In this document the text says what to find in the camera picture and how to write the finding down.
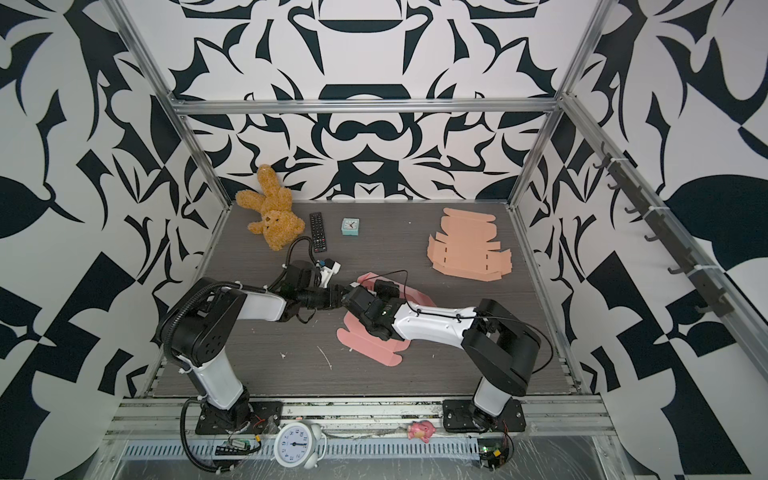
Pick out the pink cardboard box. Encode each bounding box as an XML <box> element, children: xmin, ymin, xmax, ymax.
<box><xmin>337</xmin><ymin>272</ymin><xmax>436</xmax><ymax>367</ymax></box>

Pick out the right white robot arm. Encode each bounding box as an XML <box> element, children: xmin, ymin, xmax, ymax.
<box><xmin>341</xmin><ymin>280</ymin><xmax>542</xmax><ymax>419</ymax></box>

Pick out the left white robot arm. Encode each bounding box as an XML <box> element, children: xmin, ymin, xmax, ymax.
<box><xmin>155</xmin><ymin>259</ymin><xmax>348</xmax><ymax>412</ymax></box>

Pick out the flat orange cardboard box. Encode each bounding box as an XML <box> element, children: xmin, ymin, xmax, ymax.
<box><xmin>427</xmin><ymin>208</ymin><xmax>512</xmax><ymax>282</ymax></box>

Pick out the black remote control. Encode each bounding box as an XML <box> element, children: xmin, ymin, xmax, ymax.
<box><xmin>309</xmin><ymin>212</ymin><xmax>327</xmax><ymax>253</ymax></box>

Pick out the brown plush bunny toy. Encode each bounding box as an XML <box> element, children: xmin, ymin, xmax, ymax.
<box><xmin>235</xmin><ymin>164</ymin><xmax>306</xmax><ymax>251</ymax></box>

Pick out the small teal alarm clock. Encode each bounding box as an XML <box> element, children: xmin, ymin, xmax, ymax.
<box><xmin>341</xmin><ymin>217</ymin><xmax>360</xmax><ymax>236</ymax></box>

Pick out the small pink toy figure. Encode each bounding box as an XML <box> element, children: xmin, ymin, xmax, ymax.
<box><xmin>407</xmin><ymin>421</ymin><xmax>436</xmax><ymax>444</ymax></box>

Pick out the white round alarm clock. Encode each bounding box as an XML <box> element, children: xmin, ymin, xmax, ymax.
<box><xmin>273</xmin><ymin>421</ymin><xmax>329</xmax><ymax>470</ymax></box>

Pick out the left green circuit board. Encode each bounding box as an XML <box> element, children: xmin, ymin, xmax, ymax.
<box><xmin>215</xmin><ymin>436</ymin><xmax>262</xmax><ymax>456</ymax></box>

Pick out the green circuit board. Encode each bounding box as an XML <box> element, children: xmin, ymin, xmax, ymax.
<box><xmin>215</xmin><ymin>436</ymin><xmax>262</xmax><ymax>456</ymax></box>
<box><xmin>478</xmin><ymin>434</ymin><xmax>515</xmax><ymax>471</ymax></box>

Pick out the right green circuit board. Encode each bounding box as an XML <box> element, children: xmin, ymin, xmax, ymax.
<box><xmin>478</xmin><ymin>434</ymin><xmax>515</xmax><ymax>471</ymax></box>

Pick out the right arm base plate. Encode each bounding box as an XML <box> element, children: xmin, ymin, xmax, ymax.
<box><xmin>442</xmin><ymin>399</ymin><xmax>527</xmax><ymax>433</ymax></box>

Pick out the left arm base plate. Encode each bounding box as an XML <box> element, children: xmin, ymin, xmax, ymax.
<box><xmin>195</xmin><ymin>401</ymin><xmax>283</xmax><ymax>435</ymax></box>

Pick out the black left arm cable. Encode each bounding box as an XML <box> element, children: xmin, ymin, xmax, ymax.
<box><xmin>179</xmin><ymin>397</ymin><xmax>241</xmax><ymax>474</ymax></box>

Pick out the white slotted cable duct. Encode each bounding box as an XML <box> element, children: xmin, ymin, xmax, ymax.
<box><xmin>122</xmin><ymin>437</ymin><xmax>481</xmax><ymax>461</ymax></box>

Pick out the black wall hook rail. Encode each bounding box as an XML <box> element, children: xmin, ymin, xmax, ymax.
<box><xmin>596</xmin><ymin>153</ymin><xmax>737</xmax><ymax>318</ymax></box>

